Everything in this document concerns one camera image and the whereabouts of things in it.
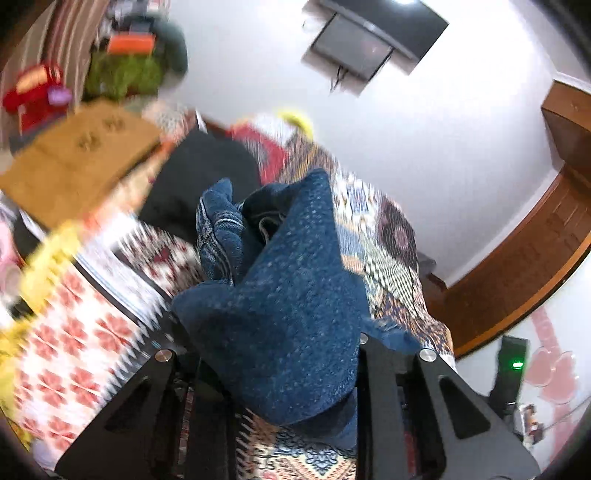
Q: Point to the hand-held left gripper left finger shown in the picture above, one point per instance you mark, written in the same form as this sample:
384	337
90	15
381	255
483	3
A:
207	415

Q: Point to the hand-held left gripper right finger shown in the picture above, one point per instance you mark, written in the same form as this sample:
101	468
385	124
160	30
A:
378	415

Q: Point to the wooden door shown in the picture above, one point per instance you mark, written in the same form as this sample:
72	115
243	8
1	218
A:
531	258

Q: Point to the grey backpack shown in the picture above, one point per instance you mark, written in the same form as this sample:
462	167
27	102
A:
428	270

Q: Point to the patchwork bedspread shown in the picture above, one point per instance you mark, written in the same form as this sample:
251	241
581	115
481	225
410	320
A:
392	277

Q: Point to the yellow cloth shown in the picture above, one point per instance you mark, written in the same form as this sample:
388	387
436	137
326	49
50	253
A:
53	258

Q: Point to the black garment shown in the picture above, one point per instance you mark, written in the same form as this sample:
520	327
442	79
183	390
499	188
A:
198	175

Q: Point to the wooden overhead cabinet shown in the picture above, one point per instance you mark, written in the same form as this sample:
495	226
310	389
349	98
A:
568	129

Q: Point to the brown cardboard box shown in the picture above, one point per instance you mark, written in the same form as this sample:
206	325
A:
78	161

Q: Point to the yellow curved cushion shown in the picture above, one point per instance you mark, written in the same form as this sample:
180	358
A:
298	121

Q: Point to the red plush toy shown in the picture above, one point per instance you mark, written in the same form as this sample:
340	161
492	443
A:
32	92

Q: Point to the dark grey cushion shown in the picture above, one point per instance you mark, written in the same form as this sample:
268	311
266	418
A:
174	46

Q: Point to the orange box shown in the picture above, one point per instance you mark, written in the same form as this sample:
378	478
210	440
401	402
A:
131	44

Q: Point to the pile of clutter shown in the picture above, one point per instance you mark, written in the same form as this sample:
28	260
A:
138	16

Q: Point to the striped brown curtain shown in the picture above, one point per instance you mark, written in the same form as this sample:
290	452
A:
69	32

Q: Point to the small wall monitor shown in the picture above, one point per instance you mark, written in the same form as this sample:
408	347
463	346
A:
346	50

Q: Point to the large wall television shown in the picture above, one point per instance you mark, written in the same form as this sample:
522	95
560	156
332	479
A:
406	27

